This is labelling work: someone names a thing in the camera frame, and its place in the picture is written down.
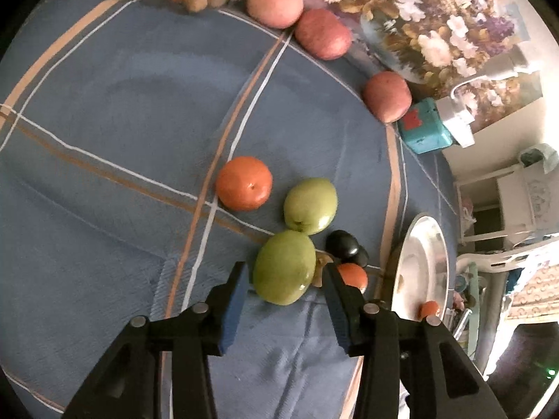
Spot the red apple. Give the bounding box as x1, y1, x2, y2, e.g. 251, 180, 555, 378
362, 71, 412, 123
246, 0, 305, 29
294, 8, 353, 61

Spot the teal box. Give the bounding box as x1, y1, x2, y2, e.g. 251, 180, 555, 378
397, 98, 455, 155

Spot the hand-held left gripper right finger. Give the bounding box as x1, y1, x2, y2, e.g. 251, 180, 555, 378
322, 264, 509, 419

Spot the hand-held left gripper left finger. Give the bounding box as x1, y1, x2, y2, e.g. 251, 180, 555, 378
63, 261, 249, 419

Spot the floral wall poster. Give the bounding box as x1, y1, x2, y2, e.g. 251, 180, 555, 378
301, 0, 543, 134

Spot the white cabinet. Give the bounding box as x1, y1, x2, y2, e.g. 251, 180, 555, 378
454, 144, 559, 245

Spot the green apple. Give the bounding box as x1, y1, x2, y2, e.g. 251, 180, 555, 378
283, 177, 339, 235
253, 229, 316, 306

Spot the orange tangerine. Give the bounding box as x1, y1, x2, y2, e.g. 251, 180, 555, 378
216, 156, 274, 211

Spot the silver metal plate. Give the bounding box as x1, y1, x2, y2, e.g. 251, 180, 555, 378
391, 212, 450, 321

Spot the dark plum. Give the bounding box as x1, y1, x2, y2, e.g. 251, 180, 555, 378
326, 229, 370, 268

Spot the blue plaid tablecloth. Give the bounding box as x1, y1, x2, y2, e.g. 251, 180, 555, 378
0, 0, 459, 419

